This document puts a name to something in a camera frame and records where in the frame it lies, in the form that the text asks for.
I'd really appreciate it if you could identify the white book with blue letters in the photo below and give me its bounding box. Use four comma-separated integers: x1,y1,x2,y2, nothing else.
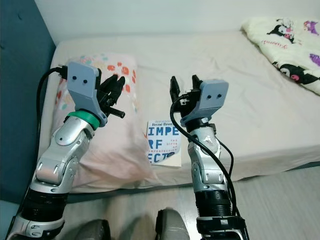
146,120,182,168

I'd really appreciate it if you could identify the pink pillow with orange dots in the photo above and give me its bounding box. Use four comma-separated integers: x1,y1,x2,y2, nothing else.
56,52,158,190

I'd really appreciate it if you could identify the cream sheeted bed mattress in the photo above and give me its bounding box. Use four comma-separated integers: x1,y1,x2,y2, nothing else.
39,30,320,193

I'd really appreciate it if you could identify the teal upholstered headboard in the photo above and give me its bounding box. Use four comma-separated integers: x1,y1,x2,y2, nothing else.
0,0,57,203

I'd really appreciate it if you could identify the cream cartoon print blanket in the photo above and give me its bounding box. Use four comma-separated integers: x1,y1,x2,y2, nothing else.
241,17,320,97

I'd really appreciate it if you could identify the grey robot right leg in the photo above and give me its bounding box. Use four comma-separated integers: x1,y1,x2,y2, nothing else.
154,207,192,240

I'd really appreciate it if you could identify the grey robot leg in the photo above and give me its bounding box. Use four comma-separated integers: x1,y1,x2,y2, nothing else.
154,207,192,240
75,219,112,240

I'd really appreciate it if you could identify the grey robot left leg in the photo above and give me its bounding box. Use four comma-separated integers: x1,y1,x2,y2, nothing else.
75,219,112,240

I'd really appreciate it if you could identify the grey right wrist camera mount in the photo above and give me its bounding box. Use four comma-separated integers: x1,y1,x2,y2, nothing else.
181,79,230,127

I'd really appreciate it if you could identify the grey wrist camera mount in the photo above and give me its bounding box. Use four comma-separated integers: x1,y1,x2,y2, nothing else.
66,61,107,126
181,79,230,127

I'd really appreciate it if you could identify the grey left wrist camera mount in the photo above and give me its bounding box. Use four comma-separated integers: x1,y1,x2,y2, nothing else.
66,61,107,126

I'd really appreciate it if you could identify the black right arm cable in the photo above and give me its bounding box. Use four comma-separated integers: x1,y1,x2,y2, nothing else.
170,97,240,226

